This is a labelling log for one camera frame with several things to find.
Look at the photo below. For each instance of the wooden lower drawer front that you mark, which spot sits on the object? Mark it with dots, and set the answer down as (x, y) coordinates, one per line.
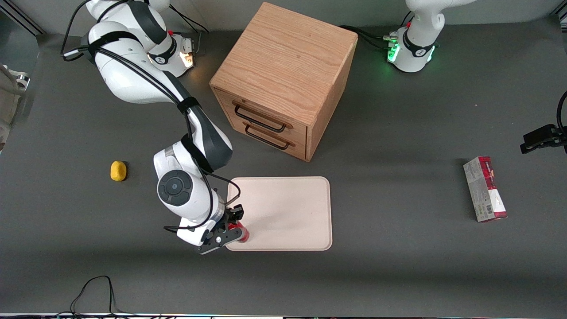
(297, 148)

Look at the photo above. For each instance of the white plastic object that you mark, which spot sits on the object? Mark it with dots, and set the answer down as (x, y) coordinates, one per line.
(9, 95)

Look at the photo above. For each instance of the red and grey carton box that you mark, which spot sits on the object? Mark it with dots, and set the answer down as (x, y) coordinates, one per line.
(486, 188)

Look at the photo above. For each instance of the aluminium frame profile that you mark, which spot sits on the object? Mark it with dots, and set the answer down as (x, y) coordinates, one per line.
(560, 17)
(20, 17)

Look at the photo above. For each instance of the yellow lemon toy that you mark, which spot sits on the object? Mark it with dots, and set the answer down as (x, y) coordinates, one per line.
(118, 171)

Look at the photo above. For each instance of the oak wooden drawer cabinet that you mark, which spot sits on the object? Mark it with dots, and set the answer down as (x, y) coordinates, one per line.
(283, 53)

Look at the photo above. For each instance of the black clamp mount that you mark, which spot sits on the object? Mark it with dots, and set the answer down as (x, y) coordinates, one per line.
(541, 136)

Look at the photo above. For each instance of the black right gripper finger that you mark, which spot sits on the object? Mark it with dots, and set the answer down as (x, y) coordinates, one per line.
(234, 213)
(219, 241)

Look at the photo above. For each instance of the beige rectangular tray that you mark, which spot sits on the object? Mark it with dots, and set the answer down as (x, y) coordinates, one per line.
(283, 212)

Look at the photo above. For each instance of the wooden upper drawer front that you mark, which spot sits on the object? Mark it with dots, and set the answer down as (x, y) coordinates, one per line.
(297, 128)

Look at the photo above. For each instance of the wooden drawer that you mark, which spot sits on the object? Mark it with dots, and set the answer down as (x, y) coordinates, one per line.
(297, 148)
(297, 128)

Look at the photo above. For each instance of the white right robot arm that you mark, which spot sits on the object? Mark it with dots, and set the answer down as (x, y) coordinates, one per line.
(128, 79)

